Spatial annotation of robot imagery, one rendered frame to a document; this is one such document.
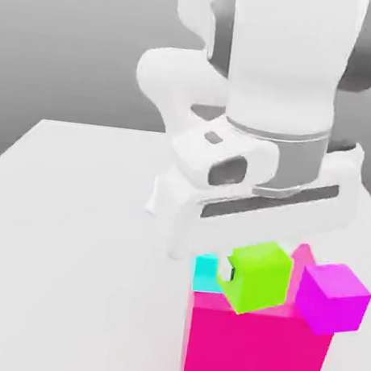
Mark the small cyan cube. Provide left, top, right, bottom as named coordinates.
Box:
left=190, top=251, right=230, bottom=297

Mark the small magenta cube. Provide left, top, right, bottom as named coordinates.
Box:
left=290, top=258, right=371, bottom=343

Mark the small green cube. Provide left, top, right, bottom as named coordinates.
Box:
left=212, top=235, right=297, bottom=321

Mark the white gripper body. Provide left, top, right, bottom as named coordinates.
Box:
left=167, top=123, right=367, bottom=281

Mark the large pink box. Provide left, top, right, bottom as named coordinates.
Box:
left=179, top=287, right=338, bottom=371

